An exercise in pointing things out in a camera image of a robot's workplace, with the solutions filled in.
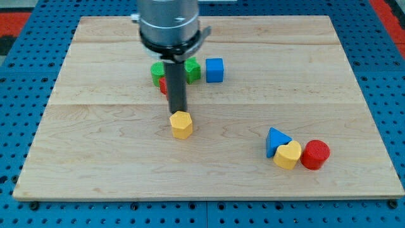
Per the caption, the blue cube block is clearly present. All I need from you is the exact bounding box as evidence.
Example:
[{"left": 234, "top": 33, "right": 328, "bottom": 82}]
[{"left": 206, "top": 58, "right": 224, "bottom": 83}]

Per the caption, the wooden board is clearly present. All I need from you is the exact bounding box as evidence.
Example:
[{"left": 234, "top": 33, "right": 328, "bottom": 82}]
[{"left": 13, "top": 16, "right": 404, "bottom": 201}]

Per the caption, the yellow heart block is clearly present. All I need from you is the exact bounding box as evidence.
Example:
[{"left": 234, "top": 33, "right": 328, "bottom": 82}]
[{"left": 273, "top": 141, "right": 302, "bottom": 170}]

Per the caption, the blue triangle block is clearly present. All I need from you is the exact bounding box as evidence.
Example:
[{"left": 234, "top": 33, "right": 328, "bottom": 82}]
[{"left": 265, "top": 127, "right": 292, "bottom": 158}]

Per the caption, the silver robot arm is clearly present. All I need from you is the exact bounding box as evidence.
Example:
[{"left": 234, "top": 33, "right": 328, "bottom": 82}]
[{"left": 136, "top": 0, "right": 211, "bottom": 113}]

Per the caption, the red cylinder block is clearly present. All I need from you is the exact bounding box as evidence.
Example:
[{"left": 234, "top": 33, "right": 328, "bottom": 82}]
[{"left": 301, "top": 139, "right": 330, "bottom": 170}]

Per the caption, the red block behind rod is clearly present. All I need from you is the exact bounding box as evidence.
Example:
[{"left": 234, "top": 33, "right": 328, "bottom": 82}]
[{"left": 159, "top": 77, "right": 167, "bottom": 96}]

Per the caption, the green cylinder block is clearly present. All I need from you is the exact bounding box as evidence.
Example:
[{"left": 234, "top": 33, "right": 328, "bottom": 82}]
[{"left": 150, "top": 62, "right": 165, "bottom": 87}]

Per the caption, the yellow hexagon block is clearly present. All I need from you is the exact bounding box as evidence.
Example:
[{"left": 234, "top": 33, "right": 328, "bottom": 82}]
[{"left": 170, "top": 111, "right": 193, "bottom": 139}]

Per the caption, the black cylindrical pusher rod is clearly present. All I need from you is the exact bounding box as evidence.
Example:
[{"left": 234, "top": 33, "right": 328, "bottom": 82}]
[{"left": 163, "top": 62, "right": 187, "bottom": 113}]

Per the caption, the green star block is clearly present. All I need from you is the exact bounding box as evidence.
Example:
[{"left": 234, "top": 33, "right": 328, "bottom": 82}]
[{"left": 185, "top": 57, "right": 201, "bottom": 84}]

